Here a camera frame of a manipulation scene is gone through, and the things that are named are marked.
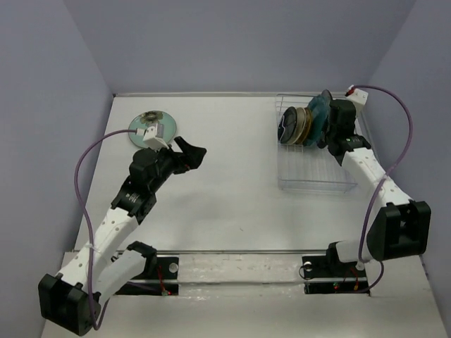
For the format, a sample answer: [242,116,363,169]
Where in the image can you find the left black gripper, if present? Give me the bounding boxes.
[149,137,206,193]

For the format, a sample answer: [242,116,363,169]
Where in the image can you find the yellow amber plate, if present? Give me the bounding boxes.
[298,108,313,144]

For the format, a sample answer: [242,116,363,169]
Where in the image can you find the teal scalloped plate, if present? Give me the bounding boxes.
[303,94,330,146]

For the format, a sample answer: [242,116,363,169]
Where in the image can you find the cream plate with black spot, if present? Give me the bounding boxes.
[289,107,309,144]

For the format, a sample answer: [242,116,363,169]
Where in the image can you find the light green floral plate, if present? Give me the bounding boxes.
[129,111,177,148]

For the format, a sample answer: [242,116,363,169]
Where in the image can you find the brown rimmed cream plate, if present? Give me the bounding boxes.
[321,89,333,106]

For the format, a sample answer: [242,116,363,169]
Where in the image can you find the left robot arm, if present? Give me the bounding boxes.
[38,137,207,337]

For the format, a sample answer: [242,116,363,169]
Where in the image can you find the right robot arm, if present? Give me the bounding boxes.
[323,99,431,277]

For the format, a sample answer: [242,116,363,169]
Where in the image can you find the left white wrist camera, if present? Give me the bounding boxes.
[136,123,169,151]

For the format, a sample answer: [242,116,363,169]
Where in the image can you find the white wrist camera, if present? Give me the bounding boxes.
[136,123,169,151]
[345,85,369,111]

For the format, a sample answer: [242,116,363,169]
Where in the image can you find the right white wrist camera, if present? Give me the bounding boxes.
[345,85,369,111]

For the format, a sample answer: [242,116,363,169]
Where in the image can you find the white wire dish rack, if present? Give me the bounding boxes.
[273,93,369,194]

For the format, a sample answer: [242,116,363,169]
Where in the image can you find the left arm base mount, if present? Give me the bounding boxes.
[116,256,179,296]

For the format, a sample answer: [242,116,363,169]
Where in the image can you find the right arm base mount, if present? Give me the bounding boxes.
[298,255,369,295]

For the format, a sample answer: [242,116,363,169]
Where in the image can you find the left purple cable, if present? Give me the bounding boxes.
[75,129,140,332]

